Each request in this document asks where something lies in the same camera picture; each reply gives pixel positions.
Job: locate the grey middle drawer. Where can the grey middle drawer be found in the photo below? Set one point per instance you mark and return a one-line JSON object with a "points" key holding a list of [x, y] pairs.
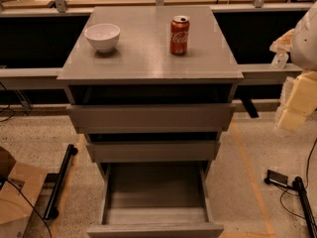
{"points": [[126, 152]]}

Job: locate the grey drawer cabinet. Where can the grey drawer cabinet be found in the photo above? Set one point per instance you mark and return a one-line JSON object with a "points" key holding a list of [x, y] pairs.
{"points": [[141, 70]]}

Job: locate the clear sanitizer bottle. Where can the clear sanitizer bottle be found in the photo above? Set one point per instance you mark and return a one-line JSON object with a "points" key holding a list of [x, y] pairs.
{"points": [[279, 60]]}

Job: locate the grey bottom drawer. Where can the grey bottom drawer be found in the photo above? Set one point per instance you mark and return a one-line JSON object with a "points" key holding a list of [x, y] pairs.
{"points": [[155, 200]]}

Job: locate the brown cardboard box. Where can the brown cardboard box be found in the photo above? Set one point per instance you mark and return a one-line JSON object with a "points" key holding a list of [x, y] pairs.
{"points": [[22, 186]]}

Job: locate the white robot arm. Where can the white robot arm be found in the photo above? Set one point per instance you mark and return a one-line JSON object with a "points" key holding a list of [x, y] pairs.
{"points": [[301, 43]]}

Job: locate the grey drawer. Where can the grey drawer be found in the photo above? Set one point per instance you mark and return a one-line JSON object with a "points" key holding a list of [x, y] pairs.
{"points": [[155, 200], [126, 152], [170, 118]]}

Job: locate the black bar stand left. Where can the black bar stand left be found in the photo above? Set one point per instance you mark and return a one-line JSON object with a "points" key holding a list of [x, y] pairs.
{"points": [[57, 180]]}

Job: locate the white ceramic bowl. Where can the white ceramic bowl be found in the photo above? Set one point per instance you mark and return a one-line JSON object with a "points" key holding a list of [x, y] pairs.
{"points": [[103, 37]]}

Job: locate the small black device on floor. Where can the small black device on floor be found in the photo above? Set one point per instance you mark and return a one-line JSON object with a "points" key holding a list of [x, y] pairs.
{"points": [[277, 179]]}

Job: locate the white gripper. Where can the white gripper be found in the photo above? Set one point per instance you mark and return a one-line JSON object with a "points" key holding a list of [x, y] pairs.
{"points": [[305, 44]]}

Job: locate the grey top drawer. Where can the grey top drawer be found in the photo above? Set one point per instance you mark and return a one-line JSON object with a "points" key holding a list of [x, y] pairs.
{"points": [[170, 118]]}

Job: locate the red cola can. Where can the red cola can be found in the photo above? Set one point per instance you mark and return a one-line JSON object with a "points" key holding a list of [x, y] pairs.
{"points": [[179, 32]]}

